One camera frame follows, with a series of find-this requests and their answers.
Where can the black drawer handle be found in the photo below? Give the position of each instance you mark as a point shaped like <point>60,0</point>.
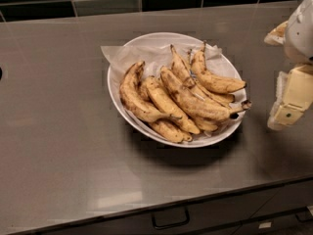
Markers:
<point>170,218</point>

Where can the leftmost spotted yellow banana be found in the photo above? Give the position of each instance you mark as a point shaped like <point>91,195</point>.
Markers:
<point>133,102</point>

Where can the right rear yellow banana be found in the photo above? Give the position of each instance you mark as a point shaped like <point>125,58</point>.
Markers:
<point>213,82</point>

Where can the dark cabinet drawer front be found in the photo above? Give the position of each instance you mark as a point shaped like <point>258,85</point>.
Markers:
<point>253,213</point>

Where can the long central spotted banana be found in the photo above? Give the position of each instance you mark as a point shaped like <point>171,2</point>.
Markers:
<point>193,105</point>

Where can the white oval bowl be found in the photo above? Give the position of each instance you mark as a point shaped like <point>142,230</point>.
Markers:
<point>160,39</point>

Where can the front bottom yellow banana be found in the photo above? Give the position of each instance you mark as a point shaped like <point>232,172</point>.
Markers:
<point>170,131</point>

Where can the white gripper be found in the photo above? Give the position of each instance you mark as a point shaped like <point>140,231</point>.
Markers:
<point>300,33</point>

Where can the thin upper middle banana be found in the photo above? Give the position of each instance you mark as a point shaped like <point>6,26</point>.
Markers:
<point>181,68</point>

